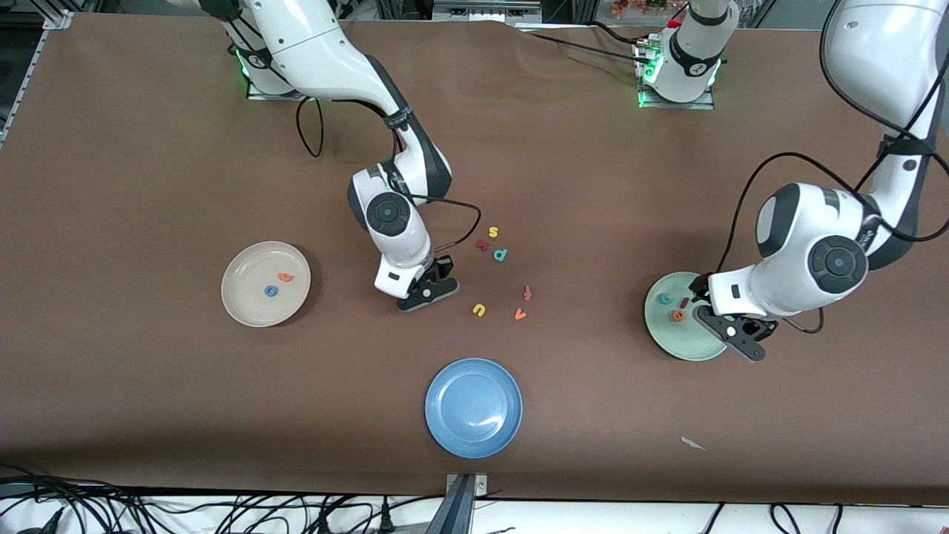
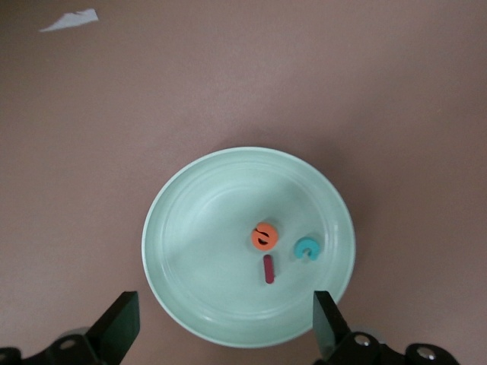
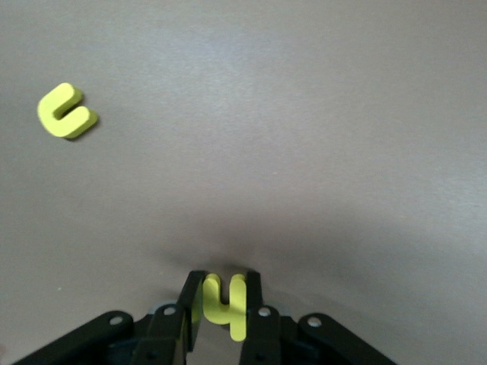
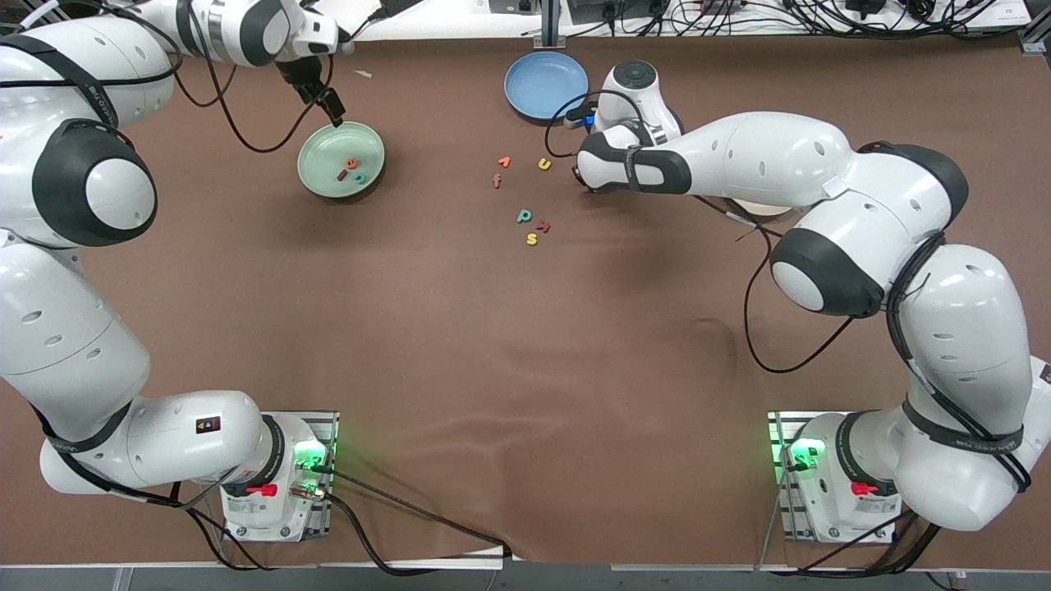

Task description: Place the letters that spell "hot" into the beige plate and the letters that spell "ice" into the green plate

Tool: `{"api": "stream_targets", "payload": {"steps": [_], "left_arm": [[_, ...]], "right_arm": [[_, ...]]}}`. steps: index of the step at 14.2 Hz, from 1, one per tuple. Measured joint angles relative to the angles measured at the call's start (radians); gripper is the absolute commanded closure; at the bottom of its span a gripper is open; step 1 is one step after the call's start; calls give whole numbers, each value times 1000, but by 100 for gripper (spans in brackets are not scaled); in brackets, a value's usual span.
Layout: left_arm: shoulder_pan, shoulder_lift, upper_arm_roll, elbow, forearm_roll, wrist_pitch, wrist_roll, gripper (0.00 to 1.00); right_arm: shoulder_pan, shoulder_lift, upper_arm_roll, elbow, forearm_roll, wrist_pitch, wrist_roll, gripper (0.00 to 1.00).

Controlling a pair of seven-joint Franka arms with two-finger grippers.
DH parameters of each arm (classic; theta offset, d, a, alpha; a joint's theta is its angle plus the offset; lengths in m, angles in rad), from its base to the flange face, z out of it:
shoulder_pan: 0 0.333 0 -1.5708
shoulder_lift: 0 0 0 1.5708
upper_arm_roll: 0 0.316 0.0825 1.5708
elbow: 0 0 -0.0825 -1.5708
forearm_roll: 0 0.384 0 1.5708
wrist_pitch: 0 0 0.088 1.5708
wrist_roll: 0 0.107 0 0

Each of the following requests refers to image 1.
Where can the aluminium table corner profile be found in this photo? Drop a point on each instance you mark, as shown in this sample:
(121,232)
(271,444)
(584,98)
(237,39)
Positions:
(58,18)

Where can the white tape scrap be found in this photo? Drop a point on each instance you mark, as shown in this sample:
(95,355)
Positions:
(692,443)

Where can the dried orange flowers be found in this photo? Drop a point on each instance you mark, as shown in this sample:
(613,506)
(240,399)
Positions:
(637,7)

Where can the aluminium table side rail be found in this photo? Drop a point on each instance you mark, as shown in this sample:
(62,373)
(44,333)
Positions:
(27,78)

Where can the brown table cover sheet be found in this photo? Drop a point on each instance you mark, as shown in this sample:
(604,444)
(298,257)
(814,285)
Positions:
(593,148)

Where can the blue plate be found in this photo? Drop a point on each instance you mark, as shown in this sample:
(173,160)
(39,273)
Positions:
(473,408)

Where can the beige plate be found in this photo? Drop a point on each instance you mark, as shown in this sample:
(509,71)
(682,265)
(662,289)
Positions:
(252,304)

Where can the dark red foam letter n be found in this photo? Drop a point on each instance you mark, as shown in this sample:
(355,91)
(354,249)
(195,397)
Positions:
(483,245)

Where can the pale green plate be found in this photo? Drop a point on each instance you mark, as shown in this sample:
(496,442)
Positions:
(667,334)

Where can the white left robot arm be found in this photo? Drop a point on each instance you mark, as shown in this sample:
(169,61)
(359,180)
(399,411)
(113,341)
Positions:
(786,282)

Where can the grey power strip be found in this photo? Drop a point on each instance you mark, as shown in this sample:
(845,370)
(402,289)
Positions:
(482,11)

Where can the black power plug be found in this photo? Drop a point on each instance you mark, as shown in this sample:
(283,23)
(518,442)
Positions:
(385,519)
(323,525)

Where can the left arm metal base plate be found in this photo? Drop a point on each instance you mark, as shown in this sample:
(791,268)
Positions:
(697,105)

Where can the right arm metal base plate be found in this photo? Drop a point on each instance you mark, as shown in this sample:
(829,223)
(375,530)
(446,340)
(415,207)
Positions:
(274,96)

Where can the grey metal camera mount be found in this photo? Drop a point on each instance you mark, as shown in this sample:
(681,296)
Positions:
(460,512)

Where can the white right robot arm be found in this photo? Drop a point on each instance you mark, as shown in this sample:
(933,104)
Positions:
(319,52)

